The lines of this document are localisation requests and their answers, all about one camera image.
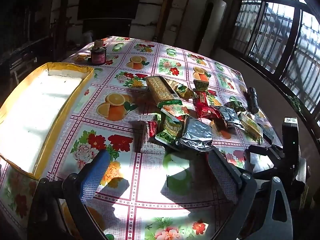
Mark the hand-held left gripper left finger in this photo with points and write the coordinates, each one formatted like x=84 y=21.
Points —
x=94 y=177

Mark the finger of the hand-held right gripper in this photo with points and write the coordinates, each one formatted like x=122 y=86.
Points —
x=271 y=169
x=262 y=150

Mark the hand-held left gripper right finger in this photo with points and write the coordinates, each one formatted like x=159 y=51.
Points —
x=222 y=177

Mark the dark foil snack packet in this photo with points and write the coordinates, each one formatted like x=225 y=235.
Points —
x=266 y=131

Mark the yellow label cracker packet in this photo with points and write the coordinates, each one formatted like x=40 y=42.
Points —
x=250 y=126

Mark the silver foil snack packet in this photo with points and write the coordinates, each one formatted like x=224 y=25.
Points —
x=228 y=116

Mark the large silver foil packet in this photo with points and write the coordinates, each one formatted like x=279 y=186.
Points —
x=195 y=135

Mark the dark green peas packet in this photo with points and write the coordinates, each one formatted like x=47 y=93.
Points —
x=236 y=106

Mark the red snack packet with face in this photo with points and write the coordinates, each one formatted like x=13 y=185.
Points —
x=207 y=112

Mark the green peas snack packet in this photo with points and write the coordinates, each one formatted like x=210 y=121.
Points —
x=170 y=130

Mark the small red snack packet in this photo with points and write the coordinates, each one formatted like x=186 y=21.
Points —
x=152 y=128

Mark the long red snack packet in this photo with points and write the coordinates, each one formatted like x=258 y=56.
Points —
x=202 y=100

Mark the green and white snack packet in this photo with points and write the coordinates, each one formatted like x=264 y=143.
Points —
x=175 y=111

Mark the green triangular snack packet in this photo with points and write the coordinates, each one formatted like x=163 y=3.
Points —
x=201 y=85
x=185 y=91

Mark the small green snack packet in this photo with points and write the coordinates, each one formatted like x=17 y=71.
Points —
x=170 y=103

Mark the yellow box with white lining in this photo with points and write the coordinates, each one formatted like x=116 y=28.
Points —
x=37 y=105

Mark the large cracker packet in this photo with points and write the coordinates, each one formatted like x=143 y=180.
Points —
x=160 y=90

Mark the fruit and flower print tablecloth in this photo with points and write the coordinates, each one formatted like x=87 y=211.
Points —
x=140 y=192

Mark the black flashlight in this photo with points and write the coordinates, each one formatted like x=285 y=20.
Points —
x=253 y=101

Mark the window with metal grille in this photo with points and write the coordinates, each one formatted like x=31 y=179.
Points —
x=275 y=30

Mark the dark jar with cork lid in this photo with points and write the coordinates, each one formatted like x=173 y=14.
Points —
x=98 y=56

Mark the white upright cylinder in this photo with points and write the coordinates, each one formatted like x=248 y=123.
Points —
x=212 y=25

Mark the dark furniture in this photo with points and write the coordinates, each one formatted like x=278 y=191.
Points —
x=27 y=50

